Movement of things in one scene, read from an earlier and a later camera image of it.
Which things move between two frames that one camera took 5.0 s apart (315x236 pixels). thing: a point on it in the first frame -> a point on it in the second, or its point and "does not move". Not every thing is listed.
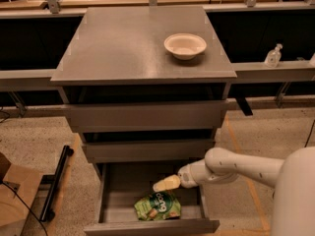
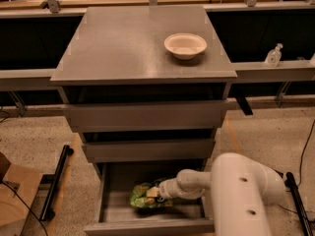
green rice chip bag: x=158 y=206 -> x=139 y=198
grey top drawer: x=147 y=116 does not move
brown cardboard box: x=26 y=182 does not move
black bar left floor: x=48 y=214 does not move
